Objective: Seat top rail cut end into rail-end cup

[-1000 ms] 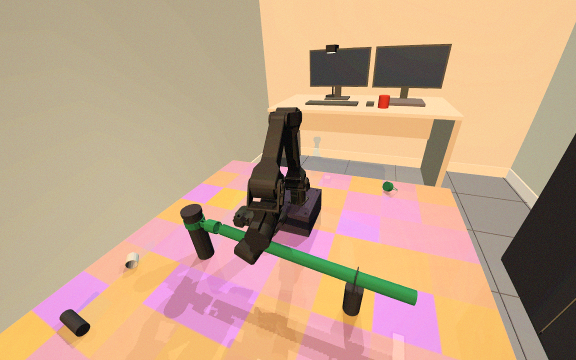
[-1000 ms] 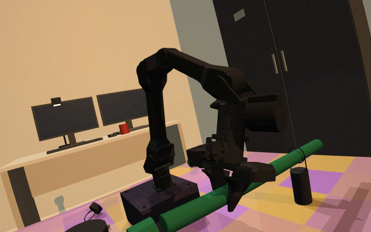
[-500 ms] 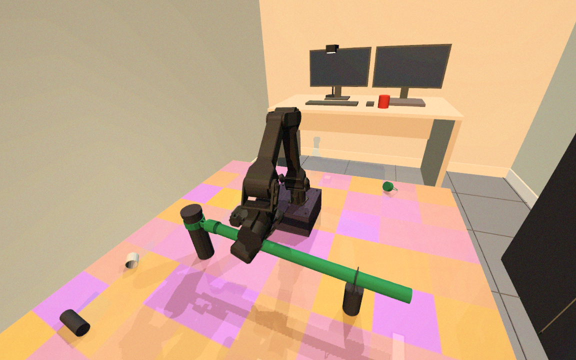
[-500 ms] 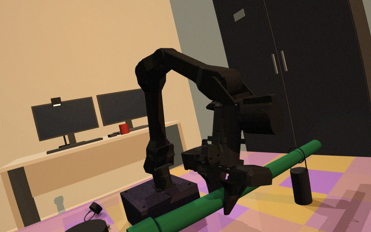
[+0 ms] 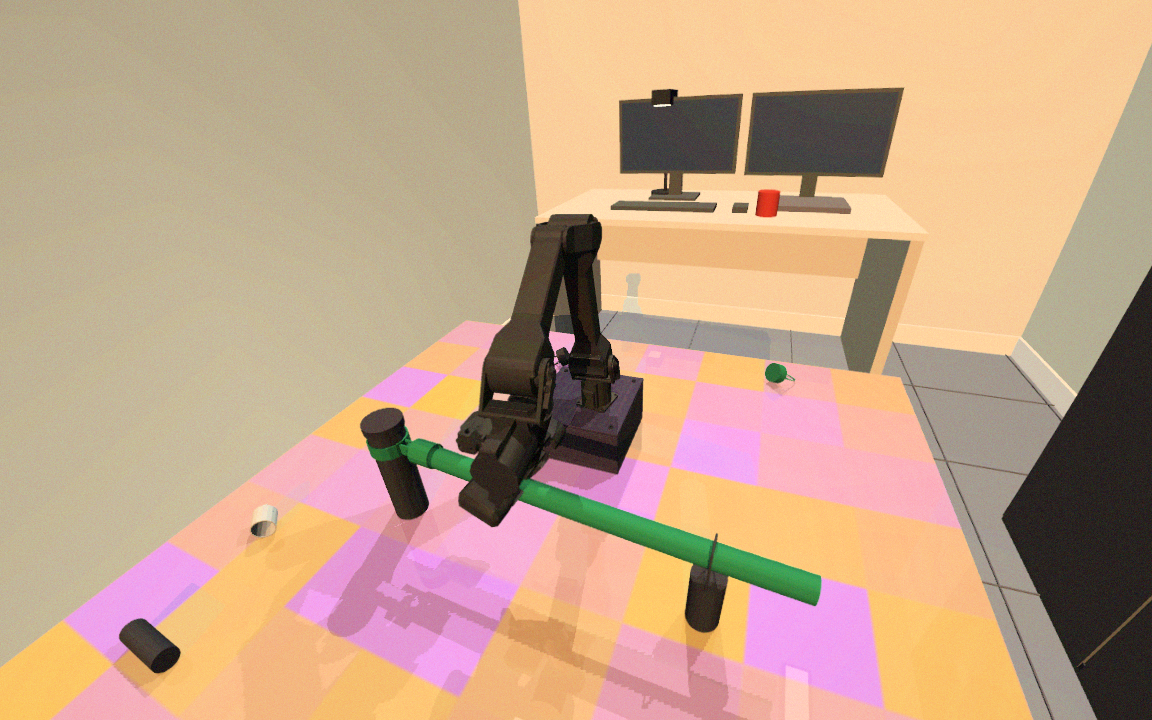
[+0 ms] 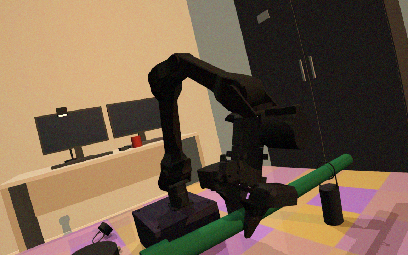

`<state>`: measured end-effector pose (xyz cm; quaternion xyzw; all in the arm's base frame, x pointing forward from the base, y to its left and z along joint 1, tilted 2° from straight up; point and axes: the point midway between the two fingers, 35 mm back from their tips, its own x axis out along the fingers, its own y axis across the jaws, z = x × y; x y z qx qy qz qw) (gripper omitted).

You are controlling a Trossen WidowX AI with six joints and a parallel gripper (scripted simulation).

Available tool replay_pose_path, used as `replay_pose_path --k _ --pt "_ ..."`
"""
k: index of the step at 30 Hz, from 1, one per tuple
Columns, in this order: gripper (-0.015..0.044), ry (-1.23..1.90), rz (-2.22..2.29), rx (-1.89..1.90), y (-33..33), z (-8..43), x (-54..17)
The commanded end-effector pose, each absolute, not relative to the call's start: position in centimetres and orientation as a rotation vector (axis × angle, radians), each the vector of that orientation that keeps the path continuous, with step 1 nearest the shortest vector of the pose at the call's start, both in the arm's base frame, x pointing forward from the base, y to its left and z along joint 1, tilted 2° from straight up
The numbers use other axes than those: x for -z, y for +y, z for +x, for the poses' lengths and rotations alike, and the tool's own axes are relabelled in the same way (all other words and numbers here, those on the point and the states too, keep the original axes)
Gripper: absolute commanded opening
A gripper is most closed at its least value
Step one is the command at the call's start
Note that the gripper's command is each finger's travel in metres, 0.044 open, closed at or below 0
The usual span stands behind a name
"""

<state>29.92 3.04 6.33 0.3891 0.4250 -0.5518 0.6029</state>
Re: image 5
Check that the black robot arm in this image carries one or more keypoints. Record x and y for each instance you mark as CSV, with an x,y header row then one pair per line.
x,y
520,360

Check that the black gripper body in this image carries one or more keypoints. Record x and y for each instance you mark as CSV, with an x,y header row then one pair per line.
x,y
491,508

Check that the cream hollow cylinder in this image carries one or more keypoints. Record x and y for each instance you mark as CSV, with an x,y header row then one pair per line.
x,y
264,521

